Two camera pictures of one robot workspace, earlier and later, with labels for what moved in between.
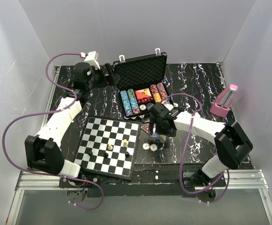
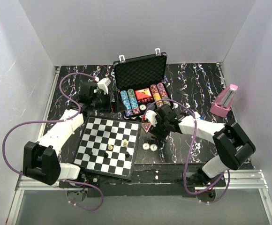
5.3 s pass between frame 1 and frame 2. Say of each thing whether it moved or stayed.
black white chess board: stayed
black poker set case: stayed
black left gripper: moved
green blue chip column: stayed
